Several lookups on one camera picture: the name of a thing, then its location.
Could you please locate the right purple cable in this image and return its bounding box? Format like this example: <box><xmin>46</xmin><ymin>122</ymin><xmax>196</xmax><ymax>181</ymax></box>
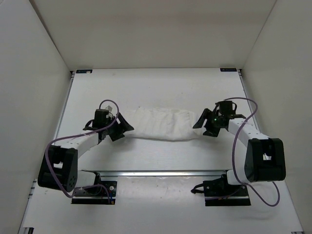
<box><xmin>223</xmin><ymin>97</ymin><xmax>280</xmax><ymax>208</ymax></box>

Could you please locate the left blue corner label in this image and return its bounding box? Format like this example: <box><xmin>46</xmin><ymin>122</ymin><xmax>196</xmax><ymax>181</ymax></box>
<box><xmin>76</xmin><ymin>69</ymin><xmax>93</xmax><ymax>74</ymax></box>

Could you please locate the white pleated skirt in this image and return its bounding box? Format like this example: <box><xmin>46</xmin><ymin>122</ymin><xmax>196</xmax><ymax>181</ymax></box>
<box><xmin>123</xmin><ymin>107</ymin><xmax>202</xmax><ymax>141</ymax></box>

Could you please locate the blue corner label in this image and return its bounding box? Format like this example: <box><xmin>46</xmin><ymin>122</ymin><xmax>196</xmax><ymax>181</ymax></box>
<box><xmin>76</xmin><ymin>69</ymin><xmax>93</xmax><ymax>74</ymax></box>
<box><xmin>220</xmin><ymin>68</ymin><xmax>237</xmax><ymax>72</ymax></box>

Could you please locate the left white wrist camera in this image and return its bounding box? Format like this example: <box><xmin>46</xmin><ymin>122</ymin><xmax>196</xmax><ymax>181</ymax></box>
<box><xmin>105</xmin><ymin>105</ymin><xmax>113</xmax><ymax>112</ymax></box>

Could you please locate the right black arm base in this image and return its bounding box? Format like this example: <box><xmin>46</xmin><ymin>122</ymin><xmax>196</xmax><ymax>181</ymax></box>
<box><xmin>191</xmin><ymin>174</ymin><xmax>251</xmax><ymax>207</ymax></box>

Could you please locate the left aluminium side rail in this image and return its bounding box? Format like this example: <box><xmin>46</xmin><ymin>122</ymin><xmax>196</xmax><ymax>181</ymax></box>
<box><xmin>52</xmin><ymin>70</ymin><xmax>76</xmax><ymax>140</ymax></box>

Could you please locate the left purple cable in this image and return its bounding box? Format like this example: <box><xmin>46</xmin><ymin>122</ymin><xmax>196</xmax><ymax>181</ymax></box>
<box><xmin>45</xmin><ymin>99</ymin><xmax>120</xmax><ymax>204</ymax></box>

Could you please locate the aluminium side rail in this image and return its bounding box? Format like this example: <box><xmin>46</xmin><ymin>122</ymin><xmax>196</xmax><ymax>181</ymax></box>
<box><xmin>52</xmin><ymin>70</ymin><xmax>76</xmax><ymax>140</ymax></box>
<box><xmin>238</xmin><ymin>69</ymin><xmax>259</xmax><ymax>130</ymax></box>

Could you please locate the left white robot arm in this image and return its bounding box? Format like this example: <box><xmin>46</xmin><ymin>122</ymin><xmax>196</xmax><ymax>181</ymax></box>
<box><xmin>38</xmin><ymin>109</ymin><xmax>134</xmax><ymax>195</ymax></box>

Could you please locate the purple cable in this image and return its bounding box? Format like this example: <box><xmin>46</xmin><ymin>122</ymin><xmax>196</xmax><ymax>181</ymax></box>
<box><xmin>45</xmin><ymin>99</ymin><xmax>120</xmax><ymax>204</ymax></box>
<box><xmin>223</xmin><ymin>97</ymin><xmax>280</xmax><ymax>208</ymax></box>

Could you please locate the right blue corner label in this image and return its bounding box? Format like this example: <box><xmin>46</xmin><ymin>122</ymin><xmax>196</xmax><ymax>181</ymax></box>
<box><xmin>220</xmin><ymin>68</ymin><xmax>237</xmax><ymax>72</ymax></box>

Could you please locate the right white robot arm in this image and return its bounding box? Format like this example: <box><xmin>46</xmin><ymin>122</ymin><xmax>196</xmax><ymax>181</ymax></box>
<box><xmin>193</xmin><ymin>100</ymin><xmax>286</xmax><ymax>195</ymax></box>

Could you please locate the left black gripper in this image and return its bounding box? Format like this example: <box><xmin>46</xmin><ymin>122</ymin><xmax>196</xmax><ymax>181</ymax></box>
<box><xmin>104</xmin><ymin>112</ymin><xmax>134</xmax><ymax>141</ymax></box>

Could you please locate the right aluminium side rail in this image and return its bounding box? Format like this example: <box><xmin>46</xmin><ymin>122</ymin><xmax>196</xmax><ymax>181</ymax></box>
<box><xmin>238</xmin><ymin>69</ymin><xmax>259</xmax><ymax>130</ymax></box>

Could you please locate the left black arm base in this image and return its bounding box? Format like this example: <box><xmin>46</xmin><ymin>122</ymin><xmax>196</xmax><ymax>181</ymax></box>
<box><xmin>71</xmin><ymin>171</ymin><xmax>117</xmax><ymax>205</ymax></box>

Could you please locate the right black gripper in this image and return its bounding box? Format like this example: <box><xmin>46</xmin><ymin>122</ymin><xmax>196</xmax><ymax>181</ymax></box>
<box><xmin>193</xmin><ymin>109</ymin><xmax>221</xmax><ymax>137</ymax></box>

